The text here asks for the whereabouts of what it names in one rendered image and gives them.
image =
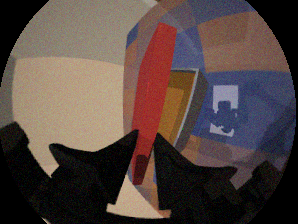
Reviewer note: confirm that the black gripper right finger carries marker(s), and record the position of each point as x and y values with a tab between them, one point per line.
177	177

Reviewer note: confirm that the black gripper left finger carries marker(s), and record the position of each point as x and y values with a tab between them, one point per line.
106	168

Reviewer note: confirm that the open dark grey box with orange inside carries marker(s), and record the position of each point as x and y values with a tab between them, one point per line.
182	105

